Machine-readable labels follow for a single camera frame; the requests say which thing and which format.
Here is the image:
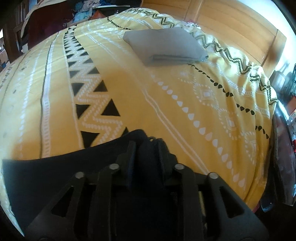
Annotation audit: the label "dark wooden wardrobe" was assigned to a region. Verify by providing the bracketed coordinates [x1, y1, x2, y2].
[0, 0, 30, 63]

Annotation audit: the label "maroon blanket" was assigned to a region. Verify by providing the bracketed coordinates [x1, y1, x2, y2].
[25, 1, 73, 50]

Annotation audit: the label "yellow patterned bedspread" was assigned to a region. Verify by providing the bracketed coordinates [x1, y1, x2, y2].
[1, 8, 278, 208]

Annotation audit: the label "folded grey cloth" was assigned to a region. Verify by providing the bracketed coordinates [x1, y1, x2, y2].
[123, 27, 209, 66]

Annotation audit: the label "dark blue denim pants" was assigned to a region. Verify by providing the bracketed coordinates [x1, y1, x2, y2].
[3, 130, 178, 231]

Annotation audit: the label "wooden headboard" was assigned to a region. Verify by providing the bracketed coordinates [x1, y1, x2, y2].
[141, 0, 287, 77]

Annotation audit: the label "cluttered dark side table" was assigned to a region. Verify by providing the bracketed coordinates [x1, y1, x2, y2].
[260, 69, 295, 212]

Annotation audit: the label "pile of assorted clothes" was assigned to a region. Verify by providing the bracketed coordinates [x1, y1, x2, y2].
[68, 1, 142, 23]

